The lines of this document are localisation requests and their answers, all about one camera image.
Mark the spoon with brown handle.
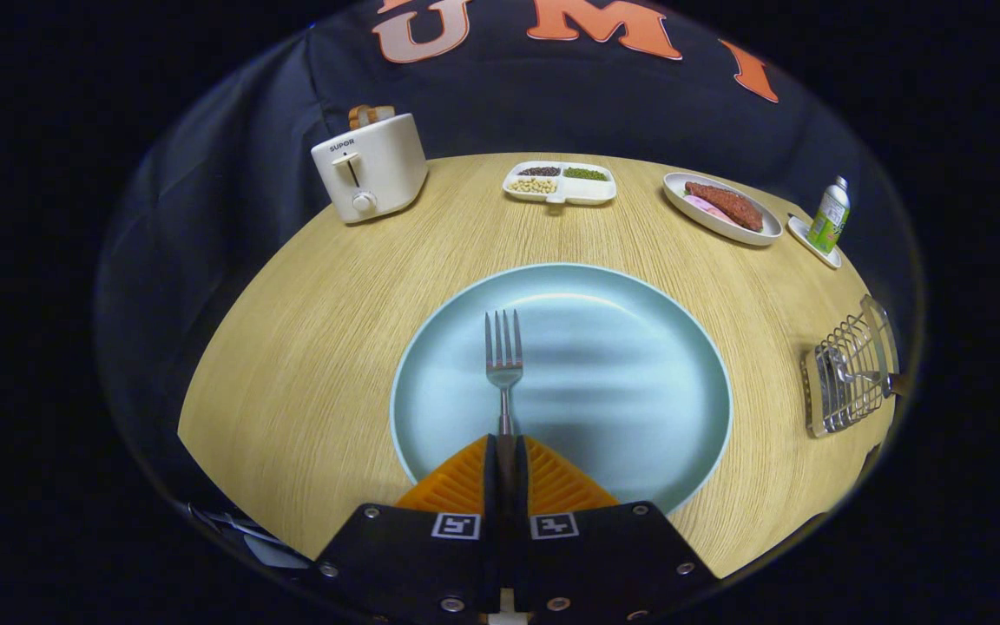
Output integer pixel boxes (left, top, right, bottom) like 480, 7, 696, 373
828, 347, 907, 396

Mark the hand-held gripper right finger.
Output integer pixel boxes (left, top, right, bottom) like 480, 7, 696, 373
516, 434, 720, 622

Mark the silver green drink bottle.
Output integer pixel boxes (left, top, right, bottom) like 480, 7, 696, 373
806, 175, 851, 255

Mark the light blue plate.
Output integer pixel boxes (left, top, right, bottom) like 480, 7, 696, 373
390, 263, 734, 515

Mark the fork with brown handle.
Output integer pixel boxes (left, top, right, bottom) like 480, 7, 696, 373
484, 310, 524, 513

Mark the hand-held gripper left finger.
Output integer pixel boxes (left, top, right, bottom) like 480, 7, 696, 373
313, 434, 501, 622

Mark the black backdrop cloth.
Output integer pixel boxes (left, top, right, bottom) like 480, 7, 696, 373
92, 0, 926, 522

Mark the white divided dish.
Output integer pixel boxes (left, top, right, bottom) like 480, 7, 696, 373
502, 161, 618, 207

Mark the white round plate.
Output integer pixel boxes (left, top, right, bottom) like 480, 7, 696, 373
662, 172, 784, 247

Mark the white coaster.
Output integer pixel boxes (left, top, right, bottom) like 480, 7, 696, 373
787, 215, 843, 270

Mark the metal wire cutlery rack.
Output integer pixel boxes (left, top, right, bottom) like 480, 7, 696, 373
800, 294, 905, 439

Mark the white toaster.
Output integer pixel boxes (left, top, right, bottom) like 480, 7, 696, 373
310, 113, 429, 225

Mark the brown steak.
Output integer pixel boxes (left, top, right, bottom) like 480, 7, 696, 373
685, 181, 765, 233

